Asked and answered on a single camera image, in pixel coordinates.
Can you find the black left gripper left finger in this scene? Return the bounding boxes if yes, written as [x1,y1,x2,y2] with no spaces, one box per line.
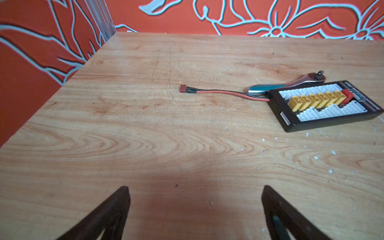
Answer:
[59,186,131,240]

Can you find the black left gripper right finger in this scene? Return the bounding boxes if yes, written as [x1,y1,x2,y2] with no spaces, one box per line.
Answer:
[262,185,330,240]

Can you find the black charging board yellow connectors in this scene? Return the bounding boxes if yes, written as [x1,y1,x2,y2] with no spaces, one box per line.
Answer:
[268,81,384,133]

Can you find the chrome ratchet wrench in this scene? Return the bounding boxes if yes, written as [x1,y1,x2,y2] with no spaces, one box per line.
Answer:
[247,70,327,96]

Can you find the red black connector cable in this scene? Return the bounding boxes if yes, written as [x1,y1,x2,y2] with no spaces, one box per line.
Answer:
[179,84,271,103]

